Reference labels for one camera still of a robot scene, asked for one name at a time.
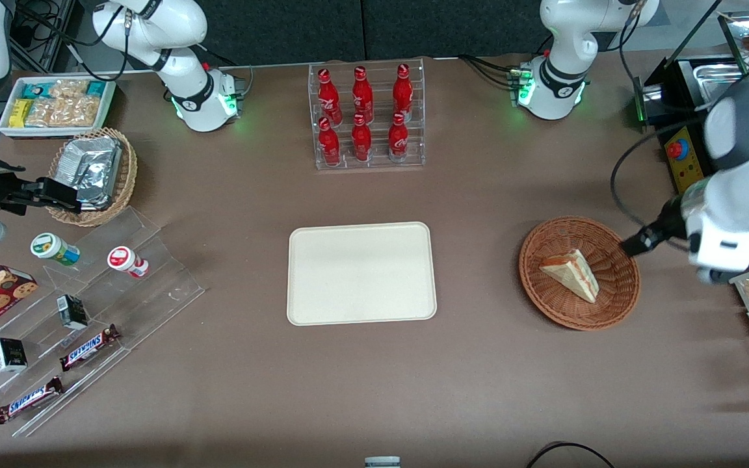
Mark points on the yellow snack pack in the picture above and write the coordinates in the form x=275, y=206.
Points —
x=20, y=114

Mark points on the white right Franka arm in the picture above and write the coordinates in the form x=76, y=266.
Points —
x=179, y=78

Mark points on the grey white device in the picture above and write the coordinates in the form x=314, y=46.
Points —
x=382, y=462

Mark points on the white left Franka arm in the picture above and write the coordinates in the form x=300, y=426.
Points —
x=556, y=39

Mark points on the clear cracker pack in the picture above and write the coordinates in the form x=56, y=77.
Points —
x=69, y=89
x=83, y=112
x=46, y=114

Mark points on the black food warmer case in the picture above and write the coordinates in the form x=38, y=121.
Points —
x=683, y=162

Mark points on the small black box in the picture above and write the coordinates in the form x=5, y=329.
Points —
x=9, y=355
x=73, y=313

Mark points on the steel warmer pan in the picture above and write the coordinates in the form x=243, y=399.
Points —
x=716, y=81

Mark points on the Snickers bar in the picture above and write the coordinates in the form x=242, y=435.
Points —
x=88, y=348
x=28, y=400

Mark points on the clear acrylic stepped stand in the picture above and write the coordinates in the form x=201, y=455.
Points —
x=153, y=286

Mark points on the clear acrylic bottle rack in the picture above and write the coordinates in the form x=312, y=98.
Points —
x=374, y=166

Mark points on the red cola bottle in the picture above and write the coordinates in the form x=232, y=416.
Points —
x=363, y=97
x=329, y=146
x=402, y=94
x=398, y=140
x=361, y=143
x=329, y=97

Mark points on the green lid cup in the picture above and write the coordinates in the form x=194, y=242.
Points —
x=49, y=247

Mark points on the cream plastic tray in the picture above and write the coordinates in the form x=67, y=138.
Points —
x=361, y=273

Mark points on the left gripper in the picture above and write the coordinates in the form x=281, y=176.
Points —
x=659, y=230

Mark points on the silver foil packet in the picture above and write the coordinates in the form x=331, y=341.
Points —
x=88, y=156
x=98, y=192

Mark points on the brown wicker basket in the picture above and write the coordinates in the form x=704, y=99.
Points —
x=550, y=305

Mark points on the triangular sandwich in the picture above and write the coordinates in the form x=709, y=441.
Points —
x=573, y=276

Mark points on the red lid cup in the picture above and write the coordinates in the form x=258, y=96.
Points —
x=122, y=259

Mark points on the teal snack pack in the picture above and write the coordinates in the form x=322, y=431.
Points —
x=95, y=88
x=36, y=90

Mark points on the tan wicker basket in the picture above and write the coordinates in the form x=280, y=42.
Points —
x=129, y=172

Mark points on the white snack tray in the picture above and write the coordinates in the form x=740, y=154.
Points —
x=56, y=132

